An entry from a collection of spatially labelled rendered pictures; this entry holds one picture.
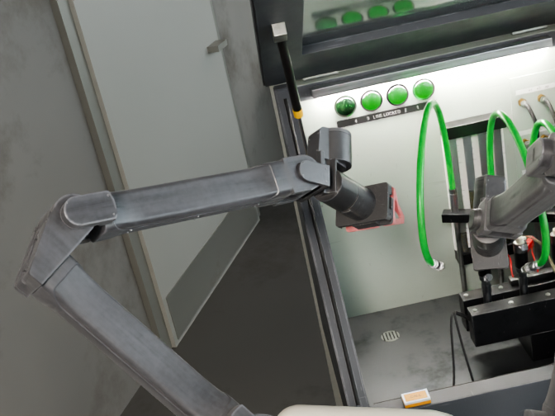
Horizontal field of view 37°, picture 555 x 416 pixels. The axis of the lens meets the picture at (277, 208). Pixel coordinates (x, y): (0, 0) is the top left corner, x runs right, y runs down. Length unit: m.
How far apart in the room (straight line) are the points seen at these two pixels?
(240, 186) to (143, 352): 0.29
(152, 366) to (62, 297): 0.14
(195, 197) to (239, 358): 2.42
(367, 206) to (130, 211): 0.43
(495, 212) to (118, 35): 2.31
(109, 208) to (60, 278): 0.11
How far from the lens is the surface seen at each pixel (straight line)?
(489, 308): 1.83
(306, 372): 3.40
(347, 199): 1.34
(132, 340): 1.09
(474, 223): 1.48
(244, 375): 3.46
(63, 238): 1.08
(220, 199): 1.21
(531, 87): 2.01
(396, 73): 1.87
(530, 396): 1.69
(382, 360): 1.97
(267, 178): 1.25
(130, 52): 3.53
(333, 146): 1.35
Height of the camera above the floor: 1.99
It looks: 24 degrees down
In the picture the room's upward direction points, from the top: 12 degrees counter-clockwise
